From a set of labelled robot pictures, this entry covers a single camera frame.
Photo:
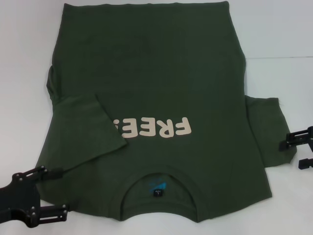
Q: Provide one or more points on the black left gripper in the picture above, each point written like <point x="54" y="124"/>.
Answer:
<point x="19" y="198"/>

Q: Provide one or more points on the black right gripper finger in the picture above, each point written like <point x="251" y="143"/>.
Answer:
<point x="305" y="163"/>
<point x="293" y="139"/>

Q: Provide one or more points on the dark green FREE t-shirt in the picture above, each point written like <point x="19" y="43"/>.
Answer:
<point x="151" y="73"/>

